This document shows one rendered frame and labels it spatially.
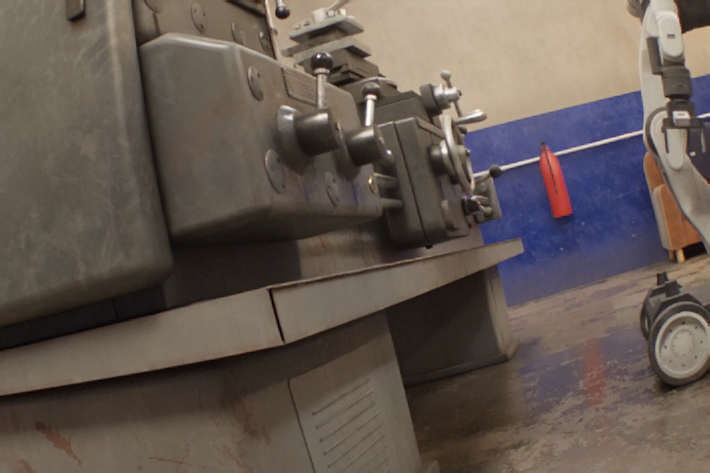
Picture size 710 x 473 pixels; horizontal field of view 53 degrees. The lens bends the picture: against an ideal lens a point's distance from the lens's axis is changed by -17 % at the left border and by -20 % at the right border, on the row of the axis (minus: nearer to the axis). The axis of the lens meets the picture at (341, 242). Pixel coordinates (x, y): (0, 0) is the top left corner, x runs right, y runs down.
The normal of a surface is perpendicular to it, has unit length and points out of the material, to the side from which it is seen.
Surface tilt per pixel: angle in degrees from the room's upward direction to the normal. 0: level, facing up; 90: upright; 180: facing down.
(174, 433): 90
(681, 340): 90
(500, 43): 90
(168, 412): 90
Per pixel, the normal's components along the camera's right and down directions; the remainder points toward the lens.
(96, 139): -0.30, 0.03
